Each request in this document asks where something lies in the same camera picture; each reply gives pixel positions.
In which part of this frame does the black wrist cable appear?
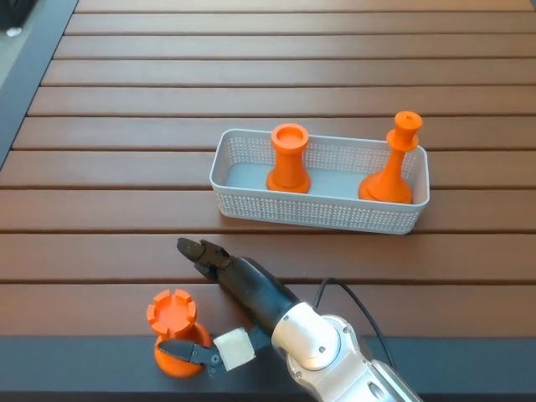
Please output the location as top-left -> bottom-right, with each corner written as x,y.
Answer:
312,276 -> 397,368

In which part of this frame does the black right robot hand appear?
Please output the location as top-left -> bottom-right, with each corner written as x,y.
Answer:
155,237 -> 302,374

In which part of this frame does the black furniture piece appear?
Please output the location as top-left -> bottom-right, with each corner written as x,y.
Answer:
0,0 -> 33,28

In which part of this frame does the orange tall spool-topped chess piece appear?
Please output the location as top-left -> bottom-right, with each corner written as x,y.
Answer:
358,111 -> 424,205

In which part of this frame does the orange cup-topped chess piece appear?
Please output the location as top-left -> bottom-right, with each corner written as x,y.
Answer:
265,123 -> 312,195

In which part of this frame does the white perforated plastic basket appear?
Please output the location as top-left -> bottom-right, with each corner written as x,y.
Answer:
208,128 -> 431,236

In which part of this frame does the orange rook chess piece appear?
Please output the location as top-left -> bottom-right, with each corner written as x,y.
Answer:
146,288 -> 214,379

